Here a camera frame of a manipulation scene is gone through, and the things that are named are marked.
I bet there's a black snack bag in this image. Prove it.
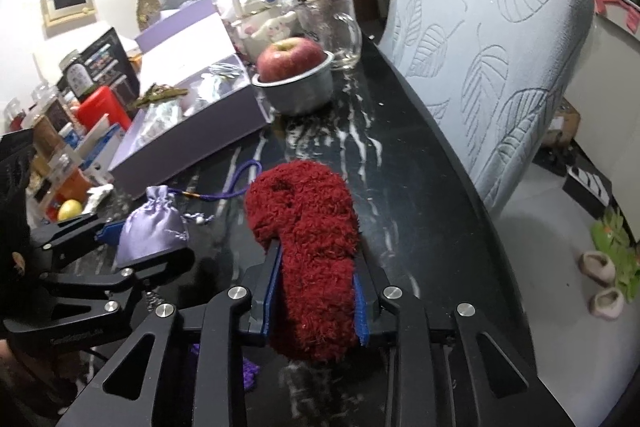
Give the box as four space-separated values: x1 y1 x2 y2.
56 28 140 109

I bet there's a clear glass mug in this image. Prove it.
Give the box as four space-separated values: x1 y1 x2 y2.
295 0 362 70

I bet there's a woven straw fan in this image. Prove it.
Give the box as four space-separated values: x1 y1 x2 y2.
136 0 160 31

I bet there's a red fuzzy sock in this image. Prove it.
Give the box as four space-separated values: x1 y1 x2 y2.
244 160 360 363

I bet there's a lavender gift box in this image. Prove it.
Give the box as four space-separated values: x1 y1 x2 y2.
110 0 268 197

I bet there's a red apple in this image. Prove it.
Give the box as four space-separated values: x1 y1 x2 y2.
256 37 326 83

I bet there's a blue white carton box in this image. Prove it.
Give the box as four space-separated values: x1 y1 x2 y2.
64 114 125 185

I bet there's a wall intercom panel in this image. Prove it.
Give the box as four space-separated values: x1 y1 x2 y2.
40 0 96 28

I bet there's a cream Cinnamoroll water bottle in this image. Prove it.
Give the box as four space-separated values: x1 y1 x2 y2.
230 0 297 63

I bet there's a leaf-pattern grey cushion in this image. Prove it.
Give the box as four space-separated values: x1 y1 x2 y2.
380 0 594 215

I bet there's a lavender satin pouch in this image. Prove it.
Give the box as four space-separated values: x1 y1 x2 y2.
115 159 262 269

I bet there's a grey metal bowl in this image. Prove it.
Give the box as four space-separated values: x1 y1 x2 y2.
250 52 334 116

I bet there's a red plastic container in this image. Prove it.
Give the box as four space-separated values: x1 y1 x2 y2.
76 86 131 131

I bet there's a white plastic packet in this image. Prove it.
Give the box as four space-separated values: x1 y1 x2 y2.
136 98 182 148

